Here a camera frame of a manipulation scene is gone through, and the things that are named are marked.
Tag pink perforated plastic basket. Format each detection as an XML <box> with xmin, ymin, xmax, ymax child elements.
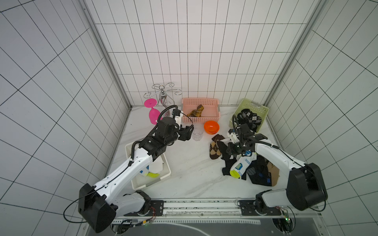
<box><xmin>182</xmin><ymin>98</ymin><xmax>220</xmax><ymax>124</ymax></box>

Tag green perforated plastic basket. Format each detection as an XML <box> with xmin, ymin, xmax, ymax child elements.
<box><xmin>234</xmin><ymin>99</ymin><xmax>269</xmax><ymax>133</ymax></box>

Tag brown argyle sock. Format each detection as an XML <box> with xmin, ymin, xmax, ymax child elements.
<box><xmin>209</xmin><ymin>134</ymin><xmax>227</xmax><ymax>160</ymax></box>

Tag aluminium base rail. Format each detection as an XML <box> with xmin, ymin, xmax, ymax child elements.
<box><xmin>85</xmin><ymin>198</ymin><xmax>318</xmax><ymax>225</ymax></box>

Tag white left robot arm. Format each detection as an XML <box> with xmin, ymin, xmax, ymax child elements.
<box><xmin>78</xmin><ymin>105</ymin><xmax>194</xmax><ymax>233</ymax></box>

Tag brown tan striped sock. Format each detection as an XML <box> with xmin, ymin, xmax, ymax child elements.
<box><xmin>267</xmin><ymin>162</ymin><xmax>280</xmax><ymax>187</ymax></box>

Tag brown yellow plaid sock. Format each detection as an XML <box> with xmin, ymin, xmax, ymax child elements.
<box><xmin>187</xmin><ymin>105</ymin><xmax>204</xmax><ymax>118</ymax></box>

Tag clear plastic cup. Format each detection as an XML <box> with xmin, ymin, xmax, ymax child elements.
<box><xmin>192</xmin><ymin>126</ymin><xmax>204</xmax><ymax>141</ymax></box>

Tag white sock neon yellow toe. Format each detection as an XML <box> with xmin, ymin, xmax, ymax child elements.
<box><xmin>229</xmin><ymin>152</ymin><xmax>257</xmax><ymax>179</ymax></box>

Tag chrome glass holder stand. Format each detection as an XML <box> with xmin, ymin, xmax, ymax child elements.
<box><xmin>144</xmin><ymin>83</ymin><xmax>182</xmax><ymax>108</ymax></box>

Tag black sock blue squares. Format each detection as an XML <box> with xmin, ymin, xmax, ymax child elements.
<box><xmin>246</xmin><ymin>155</ymin><xmax>272</xmax><ymax>186</ymax></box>

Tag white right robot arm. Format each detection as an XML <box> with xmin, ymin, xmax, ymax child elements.
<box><xmin>226</xmin><ymin>124</ymin><xmax>328</xmax><ymax>215</ymax></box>

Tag pink plastic wine glass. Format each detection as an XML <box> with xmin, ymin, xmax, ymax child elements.
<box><xmin>144</xmin><ymin>98</ymin><xmax>162</xmax><ymax>125</ymax></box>

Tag white sock black striped cuff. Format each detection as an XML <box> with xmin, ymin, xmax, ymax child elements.
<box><xmin>149</xmin><ymin>158</ymin><xmax>163</xmax><ymax>174</ymax></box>

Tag orange plastic bowl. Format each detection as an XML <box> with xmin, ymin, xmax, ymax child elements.
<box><xmin>204</xmin><ymin>121</ymin><xmax>220</xmax><ymax>135</ymax></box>

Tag white blue yellow sock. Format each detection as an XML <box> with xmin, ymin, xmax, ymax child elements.
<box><xmin>139</xmin><ymin>166</ymin><xmax>160</xmax><ymax>178</ymax></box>

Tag white perforated plastic basket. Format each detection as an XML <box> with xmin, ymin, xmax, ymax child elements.
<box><xmin>125</xmin><ymin>143</ymin><xmax>171</xmax><ymax>190</ymax></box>

